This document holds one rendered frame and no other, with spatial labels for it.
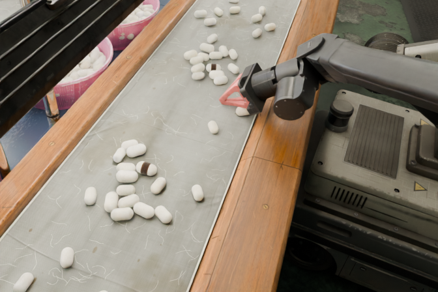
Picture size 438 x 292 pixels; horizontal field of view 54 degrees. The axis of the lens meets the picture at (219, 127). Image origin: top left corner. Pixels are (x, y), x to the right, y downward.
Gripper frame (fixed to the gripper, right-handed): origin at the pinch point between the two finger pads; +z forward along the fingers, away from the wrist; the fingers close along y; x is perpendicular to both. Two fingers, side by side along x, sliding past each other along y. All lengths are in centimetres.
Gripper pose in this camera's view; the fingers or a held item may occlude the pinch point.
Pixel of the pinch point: (223, 100)
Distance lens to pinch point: 92.9
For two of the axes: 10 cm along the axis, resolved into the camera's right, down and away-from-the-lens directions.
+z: -7.9, 2.6, 5.6
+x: 5.4, 7.4, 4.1
